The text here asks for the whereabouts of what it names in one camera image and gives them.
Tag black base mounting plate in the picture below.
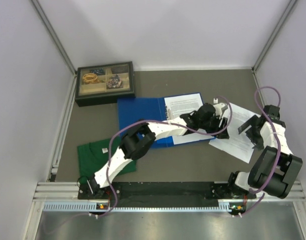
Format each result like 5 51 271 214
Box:
77 181 244 208

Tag colourful jewellery in box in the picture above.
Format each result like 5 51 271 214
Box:
106 74 123 90

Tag aluminium frame rail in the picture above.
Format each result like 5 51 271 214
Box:
33 181 306 202

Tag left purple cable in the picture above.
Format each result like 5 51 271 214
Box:
89 95 234 218

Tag metal folder clip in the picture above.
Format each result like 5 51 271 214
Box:
165 105 174 120

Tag black compartment display box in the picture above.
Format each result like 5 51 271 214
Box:
74 61 136 107

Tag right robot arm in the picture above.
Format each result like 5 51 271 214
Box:
226 105 303 199

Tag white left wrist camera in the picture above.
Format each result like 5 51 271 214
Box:
213 98 221 118

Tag gold bracelet in box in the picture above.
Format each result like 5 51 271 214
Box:
82 72 106 85

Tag grey slotted cable duct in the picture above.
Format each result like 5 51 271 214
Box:
43 202 246 213

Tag green folded t-shirt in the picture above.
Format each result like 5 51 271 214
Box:
76 136 138 180

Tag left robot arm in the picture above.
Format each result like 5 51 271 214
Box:
86 102 232 199

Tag printed white paper sheets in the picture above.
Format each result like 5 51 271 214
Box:
164 93 255 163

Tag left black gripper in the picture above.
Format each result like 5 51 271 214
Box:
198 112 228 139

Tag blue file folder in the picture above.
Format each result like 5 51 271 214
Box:
117 92 201 148

